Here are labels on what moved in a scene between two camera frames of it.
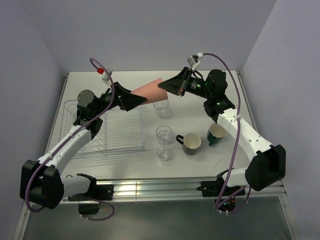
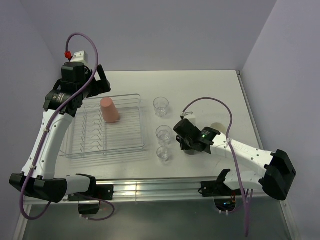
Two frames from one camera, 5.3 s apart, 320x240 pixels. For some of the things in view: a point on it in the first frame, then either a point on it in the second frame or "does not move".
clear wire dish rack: (121, 132) does not move
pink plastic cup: (151, 91) -> (110, 112)
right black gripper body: (195, 85) -> (185, 144)
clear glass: (161, 108) does not move
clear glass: (164, 133) does not move
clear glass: (163, 153) does not move
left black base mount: (102, 192) does not move
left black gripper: (127, 100) -> (100, 86)
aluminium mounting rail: (177, 190) does not move
